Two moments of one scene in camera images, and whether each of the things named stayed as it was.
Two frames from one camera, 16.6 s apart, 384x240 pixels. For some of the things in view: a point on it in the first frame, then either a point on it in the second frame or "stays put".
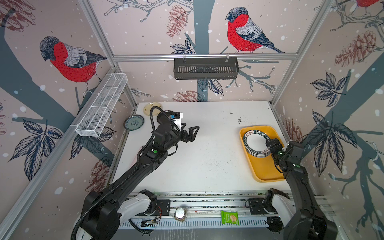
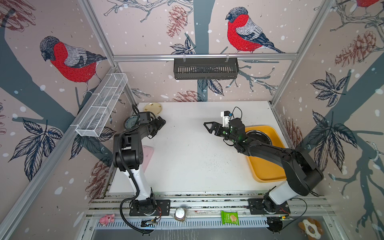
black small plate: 165,123 -> 259,135
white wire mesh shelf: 92,123 stays put
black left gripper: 192,136 -> 162,122
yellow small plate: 147,108 stays put
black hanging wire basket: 208,68 stays put
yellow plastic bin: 264,168 stays put
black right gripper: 275,141 -> 215,126
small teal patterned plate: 133,122 stays put
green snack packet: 229,217 stays put
